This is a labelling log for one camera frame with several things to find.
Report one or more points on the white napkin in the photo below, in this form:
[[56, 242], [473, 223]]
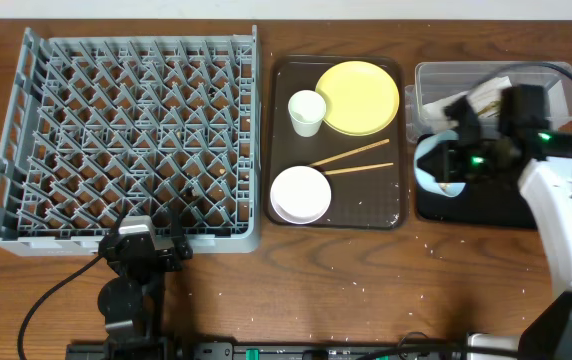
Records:
[[484, 94]]

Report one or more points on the grey dish rack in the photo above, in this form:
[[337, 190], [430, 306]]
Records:
[[164, 127]]

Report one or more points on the black waste tray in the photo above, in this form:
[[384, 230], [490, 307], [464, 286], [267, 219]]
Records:
[[486, 204]]

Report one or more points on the pink bowl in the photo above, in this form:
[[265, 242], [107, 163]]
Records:
[[300, 195]]

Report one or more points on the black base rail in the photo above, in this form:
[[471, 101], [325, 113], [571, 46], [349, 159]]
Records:
[[230, 351]]

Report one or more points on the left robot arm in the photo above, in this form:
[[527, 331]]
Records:
[[132, 303]]

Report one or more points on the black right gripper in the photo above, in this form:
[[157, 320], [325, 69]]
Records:
[[445, 171]]

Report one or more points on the light blue bowl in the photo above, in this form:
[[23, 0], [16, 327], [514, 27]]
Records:
[[426, 164]]

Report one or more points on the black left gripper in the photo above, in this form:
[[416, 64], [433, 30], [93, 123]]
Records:
[[161, 255]]

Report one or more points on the wooden chopstick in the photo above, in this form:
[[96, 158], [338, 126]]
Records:
[[350, 153], [358, 169]]

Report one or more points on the cream plastic cup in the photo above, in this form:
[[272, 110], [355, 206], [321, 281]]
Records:
[[306, 109]]

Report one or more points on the wooden chopstick lower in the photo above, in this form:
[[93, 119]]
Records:
[[358, 169]]

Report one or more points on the yellow plate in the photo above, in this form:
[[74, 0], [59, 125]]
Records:
[[361, 98]]

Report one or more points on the clear plastic bin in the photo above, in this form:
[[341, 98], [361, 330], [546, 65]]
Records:
[[438, 80]]

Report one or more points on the wooden chopstick upper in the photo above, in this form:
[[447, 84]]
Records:
[[350, 153]]

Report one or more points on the brown serving tray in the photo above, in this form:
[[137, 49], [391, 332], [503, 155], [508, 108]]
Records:
[[370, 199]]

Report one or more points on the green chopstick wrapper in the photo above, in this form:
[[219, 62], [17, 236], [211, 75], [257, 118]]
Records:
[[490, 110]]

